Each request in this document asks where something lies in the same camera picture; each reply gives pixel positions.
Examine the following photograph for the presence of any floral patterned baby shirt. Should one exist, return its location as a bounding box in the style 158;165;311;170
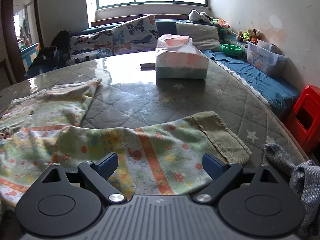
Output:
1;78;252;210

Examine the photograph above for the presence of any black clothes pile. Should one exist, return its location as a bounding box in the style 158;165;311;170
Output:
24;30;71;79

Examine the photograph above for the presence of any grey knitted cloth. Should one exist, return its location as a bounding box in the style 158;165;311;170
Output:
263;144;319;239

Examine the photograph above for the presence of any quilted star table cover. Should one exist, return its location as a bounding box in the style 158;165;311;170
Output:
1;51;308;167

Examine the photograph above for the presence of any red plastic stool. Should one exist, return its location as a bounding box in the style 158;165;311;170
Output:
284;85;320;154

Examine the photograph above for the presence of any blue bench sheet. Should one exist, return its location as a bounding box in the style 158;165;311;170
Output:
203;34;300;116

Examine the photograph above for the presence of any flat grey remote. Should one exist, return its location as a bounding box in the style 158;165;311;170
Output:
140;63;155;70

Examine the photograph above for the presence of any green plastic bowl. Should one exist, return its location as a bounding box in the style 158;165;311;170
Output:
221;44;243;56

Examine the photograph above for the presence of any tissue pack on table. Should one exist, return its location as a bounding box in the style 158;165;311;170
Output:
155;34;209;80

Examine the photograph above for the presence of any clear plastic storage box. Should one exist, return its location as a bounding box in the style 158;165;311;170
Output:
247;40;288;77

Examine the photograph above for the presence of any grey plain cushion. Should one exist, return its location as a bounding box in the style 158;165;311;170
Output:
176;22;221;51

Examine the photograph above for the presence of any small plush toys pile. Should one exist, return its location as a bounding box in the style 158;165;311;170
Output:
236;28;261;44

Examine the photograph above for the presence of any butterfly print cushion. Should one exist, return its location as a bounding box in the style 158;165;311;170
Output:
66;15;159;66

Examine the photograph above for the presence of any white plush toy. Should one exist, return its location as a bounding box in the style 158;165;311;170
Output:
189;9;212;23

